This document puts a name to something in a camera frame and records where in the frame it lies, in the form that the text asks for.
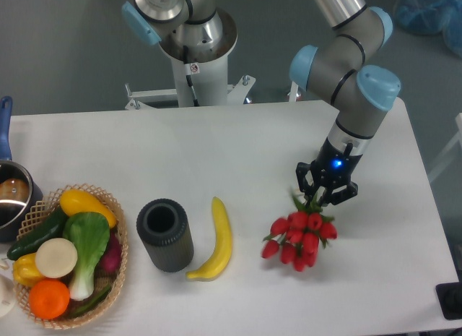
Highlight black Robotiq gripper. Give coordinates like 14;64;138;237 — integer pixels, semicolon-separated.
295;122;371;206

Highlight red tulip bouquet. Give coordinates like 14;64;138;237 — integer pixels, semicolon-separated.
261;191;338;272

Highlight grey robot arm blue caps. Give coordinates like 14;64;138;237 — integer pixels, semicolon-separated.
121;0;401;206

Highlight yellow banana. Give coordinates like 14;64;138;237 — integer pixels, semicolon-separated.
186;197;233;281

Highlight black device at table edge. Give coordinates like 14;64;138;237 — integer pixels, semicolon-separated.
435;282;461;320

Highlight dark grey ribbed vase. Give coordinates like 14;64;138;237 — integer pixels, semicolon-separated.
136;199;194;272

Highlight blue plastic bag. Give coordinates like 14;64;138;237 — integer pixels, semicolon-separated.
393;0;461;56

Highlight purple red onion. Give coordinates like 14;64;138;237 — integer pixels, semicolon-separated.
98;232;122;274

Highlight green bok choy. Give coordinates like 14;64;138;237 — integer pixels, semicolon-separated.
63;212;110;301

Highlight yellow squash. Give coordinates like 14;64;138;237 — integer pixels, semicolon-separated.
59;189;117;228

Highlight green chili pepper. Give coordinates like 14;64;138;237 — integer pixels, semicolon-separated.
68;285;112;319

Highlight green cucumber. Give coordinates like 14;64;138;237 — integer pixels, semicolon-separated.
6;207;69;261

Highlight woven wicker basket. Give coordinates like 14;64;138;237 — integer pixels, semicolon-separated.
14;184;128;330

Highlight white round radish slice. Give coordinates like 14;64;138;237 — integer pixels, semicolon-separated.
35;238;77;278

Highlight orange fruit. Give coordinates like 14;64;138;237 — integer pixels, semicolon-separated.
28;279;70;319

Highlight yellow bell pepper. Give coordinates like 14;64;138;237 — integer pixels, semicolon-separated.
13;253;45;288

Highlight white garlic piece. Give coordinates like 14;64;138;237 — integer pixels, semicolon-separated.
0;259;9;270

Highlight white frame at right edge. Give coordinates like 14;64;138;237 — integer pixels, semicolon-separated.
427;113;461;184

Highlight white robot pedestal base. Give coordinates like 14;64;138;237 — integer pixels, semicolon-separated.
122;3;256;110

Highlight blue saucepan with handle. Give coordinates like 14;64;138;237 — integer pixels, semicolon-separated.
1;96;43;244

